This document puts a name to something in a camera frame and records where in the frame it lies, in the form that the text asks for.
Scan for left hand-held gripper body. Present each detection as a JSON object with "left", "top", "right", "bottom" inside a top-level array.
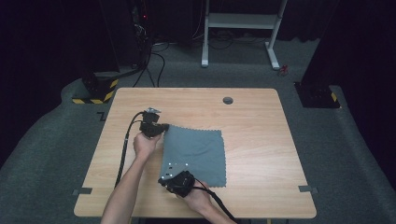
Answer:
[{"left": 138, "top": 106, "right": 163, "bottom": 139}]

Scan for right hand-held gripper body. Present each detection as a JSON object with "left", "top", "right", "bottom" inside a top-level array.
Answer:
[{"left": 160, "top": 161, "right": 196, "bottom": 199}]

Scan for grey cloth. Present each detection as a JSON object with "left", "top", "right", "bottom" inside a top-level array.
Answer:
[{"left": 159, "top": 124, "right": 228, "bottom": 189}]

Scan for person's left hand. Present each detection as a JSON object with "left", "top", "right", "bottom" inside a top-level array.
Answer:
[{"left": 133, "top": 132, "right": 163, "bottom": 161}]

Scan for person's right hand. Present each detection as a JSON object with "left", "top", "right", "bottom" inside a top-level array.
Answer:
[{"left": 176, "top": 181, "right": 216, "bottom": 215}]

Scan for black yellow striped stand base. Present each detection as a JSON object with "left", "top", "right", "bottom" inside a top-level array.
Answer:
[{"left": 72, "top": 72, "right": 120, "bottom": 105}]

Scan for grey tape strip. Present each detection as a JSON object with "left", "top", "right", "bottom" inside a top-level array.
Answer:
[
  {"left": 72, "top": 187, "right": 93, "bottom": 196},
  {"left": 298, "top": 185, "right": 319, "bottom": 194}
]

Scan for dark equipment rack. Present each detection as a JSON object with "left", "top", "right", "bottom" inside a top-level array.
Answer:
[{"left": 130, "top": 0, "right": 154, "bottom": 68}]

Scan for dark curtain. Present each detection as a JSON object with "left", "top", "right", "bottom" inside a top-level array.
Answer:
[
  {"left": 301, "top": 0, "right": 396, "bottom": 175},
  {"left": 0, "top": 0, "right": 120, "bottom": 147}
]

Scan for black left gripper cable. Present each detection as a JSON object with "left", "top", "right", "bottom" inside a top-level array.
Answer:
[{"left": 114, "top": 110, "right": 148, "bottom": 189}]

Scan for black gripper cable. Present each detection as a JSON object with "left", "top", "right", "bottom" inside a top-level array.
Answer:
[
  {"left": 191, "top": 178, "right": 238, "bottom": 224},
  {"left": 114, "top": 110, "right": 148, "bottom": 189}
]

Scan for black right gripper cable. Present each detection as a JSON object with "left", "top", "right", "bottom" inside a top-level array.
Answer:
[{"left": 191, "top": 178, "right": 238, "bottom": 224}]

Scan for black floor cables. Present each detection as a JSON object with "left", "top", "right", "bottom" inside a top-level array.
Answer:
[{"left": 132, "top": 41, "right": 166, "bottom": 89}]

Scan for white metal stand frame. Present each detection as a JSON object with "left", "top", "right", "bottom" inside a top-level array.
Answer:
[{"left": 200, "top": 0, "right": 289, "bottom": 71}]

